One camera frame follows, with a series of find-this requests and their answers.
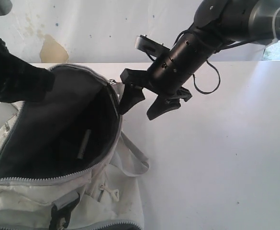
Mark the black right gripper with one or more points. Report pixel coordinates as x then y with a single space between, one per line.
165 76

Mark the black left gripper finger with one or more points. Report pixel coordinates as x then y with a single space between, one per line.
21 81

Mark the white fabric backpack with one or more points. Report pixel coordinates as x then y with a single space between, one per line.
43 186

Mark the white marker black cap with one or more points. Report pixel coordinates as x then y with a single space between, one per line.
84 144

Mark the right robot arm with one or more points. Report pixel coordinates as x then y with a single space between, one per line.
217 25

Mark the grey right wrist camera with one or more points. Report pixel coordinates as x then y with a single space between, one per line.
146 45

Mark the white cable tie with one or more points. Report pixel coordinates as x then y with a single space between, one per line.
275 39

